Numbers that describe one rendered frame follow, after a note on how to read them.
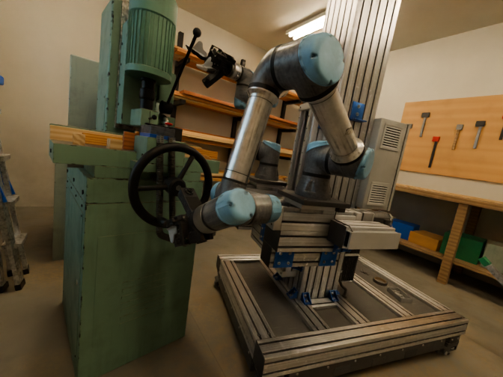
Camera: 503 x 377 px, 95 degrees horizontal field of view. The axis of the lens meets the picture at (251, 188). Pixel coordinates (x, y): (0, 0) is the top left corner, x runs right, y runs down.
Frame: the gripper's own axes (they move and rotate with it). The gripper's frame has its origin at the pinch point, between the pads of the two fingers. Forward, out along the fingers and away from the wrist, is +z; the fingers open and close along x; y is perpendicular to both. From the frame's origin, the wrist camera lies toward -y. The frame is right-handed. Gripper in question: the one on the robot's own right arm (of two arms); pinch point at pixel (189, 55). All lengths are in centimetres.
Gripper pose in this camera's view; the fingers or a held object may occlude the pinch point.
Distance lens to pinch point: 113.8
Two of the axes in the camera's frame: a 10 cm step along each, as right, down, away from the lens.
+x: 4.1, 8.0, -4.4
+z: -7.2, -0.1, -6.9
